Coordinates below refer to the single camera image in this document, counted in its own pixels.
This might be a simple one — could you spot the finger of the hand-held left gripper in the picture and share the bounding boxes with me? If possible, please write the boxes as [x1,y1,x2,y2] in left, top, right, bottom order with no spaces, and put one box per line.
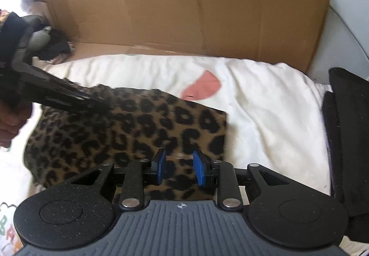
[32,94,109,114]
[13,55,93,101]

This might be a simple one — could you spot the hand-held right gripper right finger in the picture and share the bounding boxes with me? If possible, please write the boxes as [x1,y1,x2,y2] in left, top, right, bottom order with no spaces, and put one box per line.
[193,149,290,211]

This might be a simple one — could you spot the person's left hand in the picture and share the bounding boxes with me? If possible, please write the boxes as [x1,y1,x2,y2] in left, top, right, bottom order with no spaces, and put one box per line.
[0,102,33,149]

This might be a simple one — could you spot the large cardboard sheet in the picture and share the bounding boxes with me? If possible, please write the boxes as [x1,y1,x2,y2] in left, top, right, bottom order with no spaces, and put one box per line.
[46,0,331,72]

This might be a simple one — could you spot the white bear print blanket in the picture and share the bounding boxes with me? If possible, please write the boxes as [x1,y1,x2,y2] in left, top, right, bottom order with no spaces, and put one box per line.
[0,54,332,256]

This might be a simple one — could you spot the grey plush pillow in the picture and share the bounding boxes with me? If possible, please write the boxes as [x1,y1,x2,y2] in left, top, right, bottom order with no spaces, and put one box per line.
[27,26,53,51]

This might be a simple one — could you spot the leopard print garment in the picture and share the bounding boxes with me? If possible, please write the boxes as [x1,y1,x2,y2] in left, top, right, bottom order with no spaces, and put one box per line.
[24,84,228,205]

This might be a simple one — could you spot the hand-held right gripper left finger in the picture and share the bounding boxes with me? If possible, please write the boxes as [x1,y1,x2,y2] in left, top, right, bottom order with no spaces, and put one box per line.
[71,148,167,211]

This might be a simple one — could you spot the small black cloth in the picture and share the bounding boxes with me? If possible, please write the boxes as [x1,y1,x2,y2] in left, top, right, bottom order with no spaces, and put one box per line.
[39,29,72,62]

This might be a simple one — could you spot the folded black clothes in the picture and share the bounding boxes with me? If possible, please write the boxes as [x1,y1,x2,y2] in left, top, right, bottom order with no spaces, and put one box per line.
[321,67,369,245]

